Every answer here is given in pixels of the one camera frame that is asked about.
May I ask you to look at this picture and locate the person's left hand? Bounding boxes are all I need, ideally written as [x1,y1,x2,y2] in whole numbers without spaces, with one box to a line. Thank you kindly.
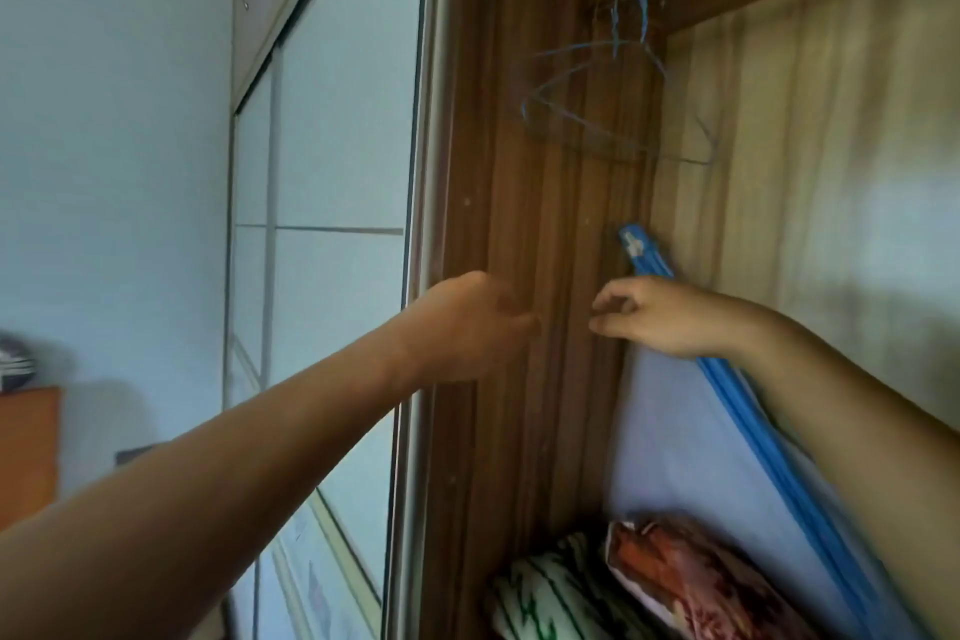
[397,270,541,393]

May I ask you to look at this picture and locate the person's right hand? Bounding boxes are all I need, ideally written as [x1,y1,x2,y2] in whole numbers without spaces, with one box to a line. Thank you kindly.
[588,277,759,363]

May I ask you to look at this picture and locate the wooden wardrobe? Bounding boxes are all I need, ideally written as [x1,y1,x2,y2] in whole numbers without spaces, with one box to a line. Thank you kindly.
[221,0,960,640]

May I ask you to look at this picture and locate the orange red patterned cloth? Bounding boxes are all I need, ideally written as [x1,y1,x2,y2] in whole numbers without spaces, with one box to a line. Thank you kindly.
[603,515,819,640]

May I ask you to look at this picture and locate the green white patterned cloth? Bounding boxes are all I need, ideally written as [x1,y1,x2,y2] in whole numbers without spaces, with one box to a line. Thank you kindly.
[487,530,654,640]

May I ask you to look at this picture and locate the person's right forearm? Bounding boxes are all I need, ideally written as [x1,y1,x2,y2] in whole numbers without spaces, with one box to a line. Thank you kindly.
[734,301,960,640]

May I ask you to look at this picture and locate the person's left forearm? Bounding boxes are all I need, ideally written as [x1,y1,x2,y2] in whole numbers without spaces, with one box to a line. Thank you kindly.
[0,328,421,640]

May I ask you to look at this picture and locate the blue edged white panel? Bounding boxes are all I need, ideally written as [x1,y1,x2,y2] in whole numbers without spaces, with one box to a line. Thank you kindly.
[599,223,924,640]

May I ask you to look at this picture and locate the grey wall socket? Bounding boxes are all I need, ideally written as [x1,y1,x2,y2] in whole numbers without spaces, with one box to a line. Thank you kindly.
[114,442,166,468]

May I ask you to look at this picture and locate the striped wall ornament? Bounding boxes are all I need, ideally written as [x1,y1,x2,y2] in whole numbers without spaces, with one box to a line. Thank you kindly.
[0,335,39,390]

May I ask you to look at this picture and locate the wooden bed frame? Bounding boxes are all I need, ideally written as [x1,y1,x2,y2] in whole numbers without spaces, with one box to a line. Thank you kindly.
[0,386,61,532]

